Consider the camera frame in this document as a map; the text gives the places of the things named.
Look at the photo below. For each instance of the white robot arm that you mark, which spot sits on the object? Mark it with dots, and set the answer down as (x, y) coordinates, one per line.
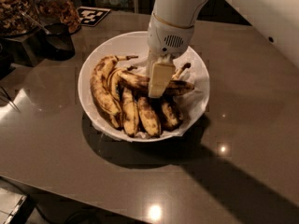
(274, 19)

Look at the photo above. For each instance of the white box on floor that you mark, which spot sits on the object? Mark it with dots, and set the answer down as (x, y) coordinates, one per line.
(11, 205)

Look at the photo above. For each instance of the dark metal stand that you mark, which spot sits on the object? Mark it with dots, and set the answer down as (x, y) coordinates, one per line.
(24, 50)

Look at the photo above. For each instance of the white bowl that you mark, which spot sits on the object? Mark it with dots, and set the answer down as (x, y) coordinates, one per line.
(102, 48)

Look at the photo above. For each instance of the black scoop bowl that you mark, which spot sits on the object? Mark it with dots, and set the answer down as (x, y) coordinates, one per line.
(56, 41)

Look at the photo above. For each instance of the glass jar of nuts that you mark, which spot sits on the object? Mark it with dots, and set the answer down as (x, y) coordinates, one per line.
(12, 22)

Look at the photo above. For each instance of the large left curved banana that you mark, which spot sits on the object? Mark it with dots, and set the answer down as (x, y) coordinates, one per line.
(98, 83)

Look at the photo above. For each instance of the centre brown spotted banana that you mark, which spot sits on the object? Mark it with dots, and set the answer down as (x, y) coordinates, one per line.
(148, 116)

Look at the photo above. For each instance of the black white marker tag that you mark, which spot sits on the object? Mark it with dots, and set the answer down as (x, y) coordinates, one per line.
(91, 16)

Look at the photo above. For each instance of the glass jar of snacks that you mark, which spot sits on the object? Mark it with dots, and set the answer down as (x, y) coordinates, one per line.
(63, 11)

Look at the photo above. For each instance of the white paper liner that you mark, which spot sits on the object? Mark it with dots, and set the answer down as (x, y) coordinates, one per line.
(193, 100)

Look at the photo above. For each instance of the right brown banana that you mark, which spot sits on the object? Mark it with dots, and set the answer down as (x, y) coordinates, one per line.
(170, 114)

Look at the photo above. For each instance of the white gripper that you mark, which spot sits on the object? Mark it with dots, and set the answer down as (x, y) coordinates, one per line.
(166, 38)

